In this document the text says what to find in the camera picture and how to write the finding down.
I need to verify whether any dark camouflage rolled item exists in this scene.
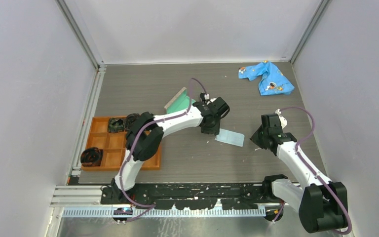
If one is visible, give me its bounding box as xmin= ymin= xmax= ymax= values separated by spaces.
xmin=107 ymin=118 xmax=125 ymax=133

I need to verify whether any black orange rolled item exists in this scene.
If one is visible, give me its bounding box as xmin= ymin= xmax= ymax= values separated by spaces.
xmin=80 ymin=147 xmax=104 ymax=167

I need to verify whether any orange compartment tray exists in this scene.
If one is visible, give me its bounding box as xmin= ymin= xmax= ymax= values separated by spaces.
xmin=80 ymin=116 xmax=163 ymax=172

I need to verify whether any perforated metal cable rail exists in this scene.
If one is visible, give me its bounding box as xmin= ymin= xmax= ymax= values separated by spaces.
xmin=62 ymin=206 xmax=266 ymax=218

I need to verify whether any beige glasses case green lining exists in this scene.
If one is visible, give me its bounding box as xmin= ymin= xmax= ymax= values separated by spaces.
xmin=164 ymin=87 xmax=195 ymax=114

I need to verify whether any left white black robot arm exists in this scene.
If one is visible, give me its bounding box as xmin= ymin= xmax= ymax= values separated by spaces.
xmin=111 ymin=97 xmax=230 ymax=204

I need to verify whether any black patterned rolled item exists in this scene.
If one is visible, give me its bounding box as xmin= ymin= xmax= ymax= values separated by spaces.
xmin=124 ymin=113 xmax=141 ymax=131

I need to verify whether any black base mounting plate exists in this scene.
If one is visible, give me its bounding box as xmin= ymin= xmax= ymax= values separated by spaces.
xmin=100 ymin=182 xmax=283 ymax=210

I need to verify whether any light blue lens cloth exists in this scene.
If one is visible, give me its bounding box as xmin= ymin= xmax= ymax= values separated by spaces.
xmin=215 ymin=128 xmax=245 ymax=147

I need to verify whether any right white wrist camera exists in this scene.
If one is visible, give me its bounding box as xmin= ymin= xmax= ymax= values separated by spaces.
xmin=275 ymin=109 xmax=288 ymax=129

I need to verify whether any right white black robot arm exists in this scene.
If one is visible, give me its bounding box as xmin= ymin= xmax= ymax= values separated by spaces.
xmin=250 ymin=112 xmax=351 ymax=233

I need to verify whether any blue patterned cloth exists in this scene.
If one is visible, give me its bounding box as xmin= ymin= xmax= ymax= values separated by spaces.
xmin=238 ymin=61 xmax=295 ymax=96

